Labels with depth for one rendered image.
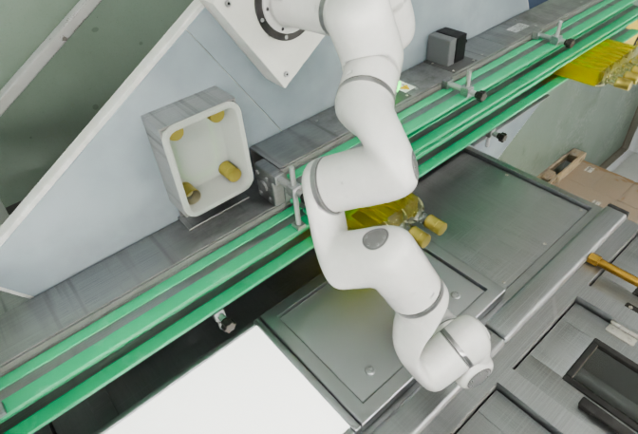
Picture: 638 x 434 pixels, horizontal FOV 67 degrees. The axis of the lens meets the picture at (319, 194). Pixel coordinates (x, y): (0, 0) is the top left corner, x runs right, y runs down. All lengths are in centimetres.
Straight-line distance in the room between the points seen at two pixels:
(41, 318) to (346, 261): 64
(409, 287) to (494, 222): 80
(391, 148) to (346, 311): 61
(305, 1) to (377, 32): 27
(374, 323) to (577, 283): 51
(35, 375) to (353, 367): 59
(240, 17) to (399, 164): 51
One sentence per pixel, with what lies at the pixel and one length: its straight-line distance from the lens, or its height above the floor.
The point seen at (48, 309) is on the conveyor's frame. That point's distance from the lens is 110.
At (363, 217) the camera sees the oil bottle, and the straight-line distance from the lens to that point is 114.
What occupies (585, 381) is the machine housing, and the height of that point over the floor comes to 155.
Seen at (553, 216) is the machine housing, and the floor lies 125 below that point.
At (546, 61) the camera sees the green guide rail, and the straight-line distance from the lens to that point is 184.
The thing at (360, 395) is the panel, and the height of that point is 127.
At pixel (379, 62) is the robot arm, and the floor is 118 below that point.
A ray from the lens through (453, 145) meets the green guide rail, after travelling 150.
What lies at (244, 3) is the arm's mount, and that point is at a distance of 100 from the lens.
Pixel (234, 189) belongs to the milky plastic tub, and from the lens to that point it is 110.
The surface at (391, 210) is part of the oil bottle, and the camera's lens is 116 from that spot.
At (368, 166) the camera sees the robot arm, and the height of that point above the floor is 127.
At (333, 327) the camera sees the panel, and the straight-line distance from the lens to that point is 113.
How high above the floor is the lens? 163
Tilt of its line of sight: 38 degrees down
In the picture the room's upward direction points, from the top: 125 degrees clockwise
